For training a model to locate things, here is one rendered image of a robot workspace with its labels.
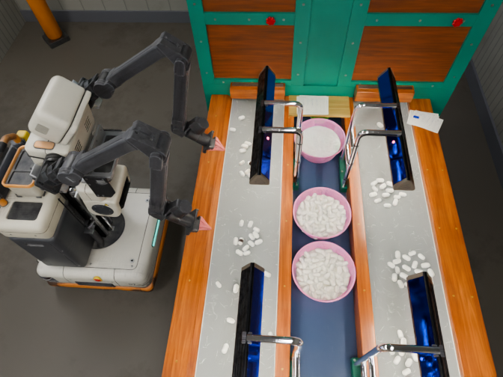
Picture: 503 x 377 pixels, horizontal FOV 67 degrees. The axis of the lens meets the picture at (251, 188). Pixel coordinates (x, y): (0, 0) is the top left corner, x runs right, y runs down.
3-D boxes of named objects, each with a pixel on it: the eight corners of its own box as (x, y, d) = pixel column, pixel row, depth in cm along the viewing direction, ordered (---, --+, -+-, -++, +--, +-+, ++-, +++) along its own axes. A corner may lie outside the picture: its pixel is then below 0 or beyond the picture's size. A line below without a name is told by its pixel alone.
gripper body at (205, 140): (215, 131, 181) (202, 124, 178) (212, 148, 176) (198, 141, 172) (208, 138, 186) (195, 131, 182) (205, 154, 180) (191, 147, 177)
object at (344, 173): (340, 192, 190) (357, 135, 152) (337, 160, 200) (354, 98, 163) (379, 194, 189) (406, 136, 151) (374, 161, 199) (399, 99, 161)
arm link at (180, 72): (178, 41, 143) (171, 59, 137) (193, 45, 143) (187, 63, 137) (174, 120, 178) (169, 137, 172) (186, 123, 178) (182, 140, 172)
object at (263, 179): (249, 185, 151) (248, 174, 145) (258, 76, 184) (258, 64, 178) (269, 185, 151) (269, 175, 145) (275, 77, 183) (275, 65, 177)
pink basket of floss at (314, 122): (316, 176, 195) (319, 166, 187) (283, 146, 207) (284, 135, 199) (353, 150, 203) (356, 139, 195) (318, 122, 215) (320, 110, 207)
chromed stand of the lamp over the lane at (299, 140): (260, 189, 193) (258, 132, 155) (263, 157, 203) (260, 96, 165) (298, 191, 191) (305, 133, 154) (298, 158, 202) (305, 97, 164)
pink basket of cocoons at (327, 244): (290, 306, 161) (291, 299, 153) (291, 247, 175) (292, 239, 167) (353, 310, 159) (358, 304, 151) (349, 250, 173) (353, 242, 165)
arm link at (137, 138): (144, 110, 114) (135, 135, 108) (176, 138, 122) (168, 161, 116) (63, 155, 137) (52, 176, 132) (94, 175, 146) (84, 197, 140)
